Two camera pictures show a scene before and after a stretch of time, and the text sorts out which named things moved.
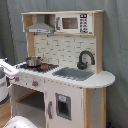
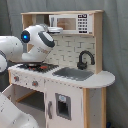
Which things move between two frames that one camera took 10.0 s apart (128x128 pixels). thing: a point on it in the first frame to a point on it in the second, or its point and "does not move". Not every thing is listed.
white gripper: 9,69 to 54,29
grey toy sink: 74,73 does not move
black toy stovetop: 42,68 does not move
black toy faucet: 83,65 does not move
